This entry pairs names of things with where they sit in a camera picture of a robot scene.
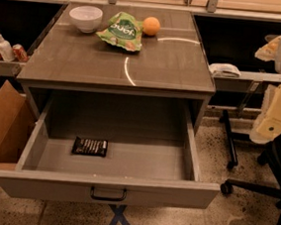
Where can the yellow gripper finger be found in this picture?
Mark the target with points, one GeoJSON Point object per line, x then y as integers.
{"type": "Point", "coordinates": [268, 51]}
{"type": "Point", "coordinates": [267, 125]}

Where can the black rxbar chocolate bar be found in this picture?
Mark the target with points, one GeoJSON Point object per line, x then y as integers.
{"type": "Point", "coordinates": [90, 147]}

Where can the grey cabinet with dark top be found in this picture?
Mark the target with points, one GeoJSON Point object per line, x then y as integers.
{"type": "Point", "coordinates": [171, 64]}

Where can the grey open drawer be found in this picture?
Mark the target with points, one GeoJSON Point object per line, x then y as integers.
{"type": "Point", "coordinates": [151, 152]}

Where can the white folded cloth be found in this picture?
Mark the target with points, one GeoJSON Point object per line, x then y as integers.
{"type": "Point", "coordinates": [224, 69]}

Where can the black rolling stand base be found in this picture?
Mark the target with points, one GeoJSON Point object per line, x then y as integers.
{"type": "Point", "coordinates": [225, 119]}

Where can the orange fruit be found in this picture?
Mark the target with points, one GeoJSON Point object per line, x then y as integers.
{"type": "Point", "coordinates": [150, 26]}

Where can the green snack bag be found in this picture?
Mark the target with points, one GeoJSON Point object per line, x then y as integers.
{"type": "Point", "coordinates": [123, 31]}

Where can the white ceramic bowl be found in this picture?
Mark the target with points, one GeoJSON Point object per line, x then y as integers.
{"type": "Point", "coordinates": [86, 18]}

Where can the red soda can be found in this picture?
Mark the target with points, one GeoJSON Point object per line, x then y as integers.
{"type": "Point", "coordinates": [20, 53]}

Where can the white pump bottle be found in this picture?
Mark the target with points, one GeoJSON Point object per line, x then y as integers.
{"type": "Point", "coordinates": [6, 50]}

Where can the brown cardboard box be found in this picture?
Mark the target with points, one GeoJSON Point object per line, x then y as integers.
{"type": "Point", "coordinates": [17, 122]}

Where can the black drawer handle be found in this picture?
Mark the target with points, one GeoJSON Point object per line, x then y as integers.
{"type": "Point", "coordinates": [109, 195]}

